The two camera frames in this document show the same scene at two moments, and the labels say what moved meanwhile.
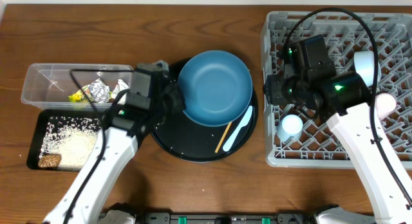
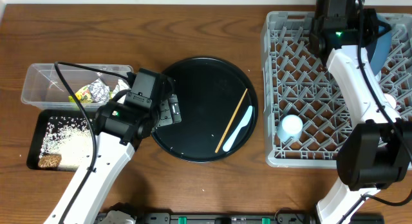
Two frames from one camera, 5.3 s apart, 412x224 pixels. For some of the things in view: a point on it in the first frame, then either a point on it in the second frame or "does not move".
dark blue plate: (217, 87) -> (379, 53)
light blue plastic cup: (290, 126) does not move
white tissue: (120, 87) does not move
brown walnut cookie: (48, 161) does not move
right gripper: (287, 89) -> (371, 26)
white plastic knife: (244, 121) does not move
